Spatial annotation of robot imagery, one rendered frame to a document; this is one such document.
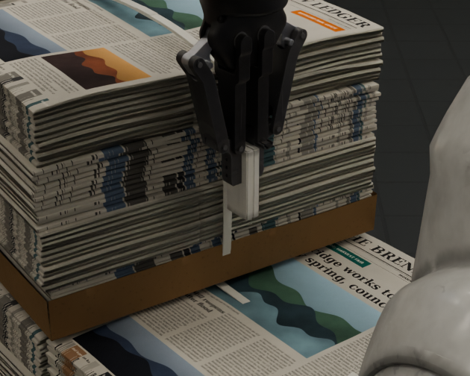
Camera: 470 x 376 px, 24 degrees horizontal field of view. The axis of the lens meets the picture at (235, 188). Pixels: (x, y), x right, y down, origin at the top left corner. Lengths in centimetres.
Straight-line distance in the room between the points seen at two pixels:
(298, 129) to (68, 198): 24
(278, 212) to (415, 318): 73
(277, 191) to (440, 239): 69
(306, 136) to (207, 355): 24
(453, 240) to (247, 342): 64
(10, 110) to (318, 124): 30
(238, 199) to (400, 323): 64
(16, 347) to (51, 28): 31
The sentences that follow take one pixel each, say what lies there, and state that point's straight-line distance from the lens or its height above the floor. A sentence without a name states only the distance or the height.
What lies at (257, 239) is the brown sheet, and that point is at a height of 87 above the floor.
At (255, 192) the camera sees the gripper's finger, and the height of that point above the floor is 95.
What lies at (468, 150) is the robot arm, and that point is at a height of 125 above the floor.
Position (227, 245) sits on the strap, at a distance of 105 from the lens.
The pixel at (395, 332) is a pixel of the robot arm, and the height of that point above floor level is 120.
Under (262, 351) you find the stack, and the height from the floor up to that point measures 83.
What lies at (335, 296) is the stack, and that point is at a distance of 107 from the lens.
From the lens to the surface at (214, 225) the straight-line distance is 103.
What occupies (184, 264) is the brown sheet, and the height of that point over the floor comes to 87.
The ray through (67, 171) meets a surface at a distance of 93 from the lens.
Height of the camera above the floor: 141
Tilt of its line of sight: 27 degrees down
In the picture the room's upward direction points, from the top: straight up
